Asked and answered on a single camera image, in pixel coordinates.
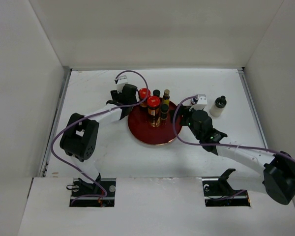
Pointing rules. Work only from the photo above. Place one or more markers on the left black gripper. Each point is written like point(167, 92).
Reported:
point(116, 95)

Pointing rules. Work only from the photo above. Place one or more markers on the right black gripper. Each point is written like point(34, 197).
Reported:
point(184, 109)

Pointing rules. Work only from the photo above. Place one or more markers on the small dark spice bottle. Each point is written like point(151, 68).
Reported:
point(164, 111)

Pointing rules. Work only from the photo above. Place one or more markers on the red cap sauce bottle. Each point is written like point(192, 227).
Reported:
point(144, 94)
point(153, 106)

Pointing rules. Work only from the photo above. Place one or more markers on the yellow label oil bottle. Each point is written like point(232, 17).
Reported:
point(166, 97)

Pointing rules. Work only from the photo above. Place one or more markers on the black cap spice bottle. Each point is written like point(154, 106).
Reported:
point(156, 93)

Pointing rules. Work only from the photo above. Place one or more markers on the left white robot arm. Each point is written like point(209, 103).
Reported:
point(78, 139)

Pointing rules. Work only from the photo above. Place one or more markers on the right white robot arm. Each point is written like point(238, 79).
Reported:
point(276, 170)

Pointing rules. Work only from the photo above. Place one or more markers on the red round tray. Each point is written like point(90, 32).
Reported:
point(151, 131)

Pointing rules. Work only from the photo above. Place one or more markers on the black cap white bottle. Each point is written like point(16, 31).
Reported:
point(218, 107)

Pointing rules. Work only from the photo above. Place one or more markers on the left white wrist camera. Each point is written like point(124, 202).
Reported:
point(120, 82)

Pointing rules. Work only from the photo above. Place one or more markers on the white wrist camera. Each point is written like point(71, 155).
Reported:
point(120, 82)
point(202, 102)

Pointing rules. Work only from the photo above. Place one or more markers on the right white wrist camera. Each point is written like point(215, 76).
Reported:
point(202, 102)

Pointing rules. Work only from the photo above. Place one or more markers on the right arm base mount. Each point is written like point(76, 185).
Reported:
point(218, 192)

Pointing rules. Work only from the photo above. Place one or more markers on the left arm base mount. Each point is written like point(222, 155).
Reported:
point(84, 194)

